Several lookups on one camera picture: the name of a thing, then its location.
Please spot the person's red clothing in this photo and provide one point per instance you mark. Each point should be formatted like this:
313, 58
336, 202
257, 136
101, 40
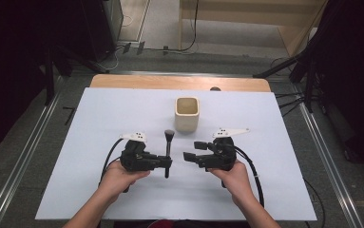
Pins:
162, 224

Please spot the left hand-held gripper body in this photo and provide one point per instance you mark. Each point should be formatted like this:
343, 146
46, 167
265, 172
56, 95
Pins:
137, 156

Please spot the light wooden shelf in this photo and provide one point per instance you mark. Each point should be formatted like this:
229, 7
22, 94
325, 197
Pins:
265, 12

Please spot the person's left hand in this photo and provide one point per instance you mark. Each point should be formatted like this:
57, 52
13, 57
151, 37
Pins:
119, 182

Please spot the metal floor rail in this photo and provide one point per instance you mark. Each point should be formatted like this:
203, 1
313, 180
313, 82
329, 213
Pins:
27, 152
328, 158

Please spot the dark round table grommet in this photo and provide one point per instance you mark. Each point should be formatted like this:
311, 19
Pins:
215, 89

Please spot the black angled floor bracket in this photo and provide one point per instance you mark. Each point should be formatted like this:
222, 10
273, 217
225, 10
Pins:
69, 114

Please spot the black makeup brush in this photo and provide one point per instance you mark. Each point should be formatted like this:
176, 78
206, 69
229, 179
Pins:
168, 147

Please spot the beige square cup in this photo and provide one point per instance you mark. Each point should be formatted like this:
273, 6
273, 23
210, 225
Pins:
186, 122

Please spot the white table sheet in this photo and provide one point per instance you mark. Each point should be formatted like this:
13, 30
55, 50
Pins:
170, 202

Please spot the black curtain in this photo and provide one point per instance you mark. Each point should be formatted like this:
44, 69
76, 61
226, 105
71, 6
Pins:
354, 79
8, 79

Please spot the black metal stand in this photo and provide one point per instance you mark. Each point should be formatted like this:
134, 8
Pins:
49, 79
309, 85

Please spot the black cabinet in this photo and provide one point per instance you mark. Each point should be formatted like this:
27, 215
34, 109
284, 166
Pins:
102, 28

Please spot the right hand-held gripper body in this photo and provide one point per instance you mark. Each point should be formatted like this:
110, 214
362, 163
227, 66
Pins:
222, 155

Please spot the person's right hand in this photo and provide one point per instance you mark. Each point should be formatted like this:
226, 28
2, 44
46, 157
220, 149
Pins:
238, 183

